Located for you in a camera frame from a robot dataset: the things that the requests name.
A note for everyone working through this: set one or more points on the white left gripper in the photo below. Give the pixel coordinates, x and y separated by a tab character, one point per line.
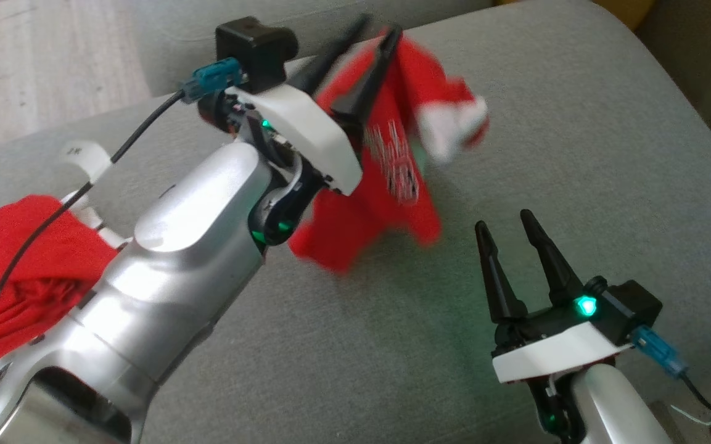
306	123

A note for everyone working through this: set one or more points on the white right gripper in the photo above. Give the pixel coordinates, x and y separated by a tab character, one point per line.
552	354

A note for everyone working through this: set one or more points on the red Bulls shorts white stripe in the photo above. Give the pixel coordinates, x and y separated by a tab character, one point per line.
392	209

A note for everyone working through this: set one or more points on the red jersey white sleeves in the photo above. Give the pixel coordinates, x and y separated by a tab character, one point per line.
16	259

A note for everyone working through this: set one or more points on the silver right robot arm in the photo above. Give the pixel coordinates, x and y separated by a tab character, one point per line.
608	407

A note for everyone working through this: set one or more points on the grey sofa seat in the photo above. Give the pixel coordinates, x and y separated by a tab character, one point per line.
546	135

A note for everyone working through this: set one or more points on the grey sofa backrest cushion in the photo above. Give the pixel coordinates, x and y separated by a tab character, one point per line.
207	18

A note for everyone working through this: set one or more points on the yellow cushion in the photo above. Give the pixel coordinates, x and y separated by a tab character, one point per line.
629	9

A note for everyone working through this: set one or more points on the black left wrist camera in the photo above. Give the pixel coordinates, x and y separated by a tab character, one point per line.
256	49

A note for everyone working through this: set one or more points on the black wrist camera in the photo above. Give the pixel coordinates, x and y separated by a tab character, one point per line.
632	308
256	49

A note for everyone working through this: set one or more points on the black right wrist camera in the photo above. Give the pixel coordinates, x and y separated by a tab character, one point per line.
632	308

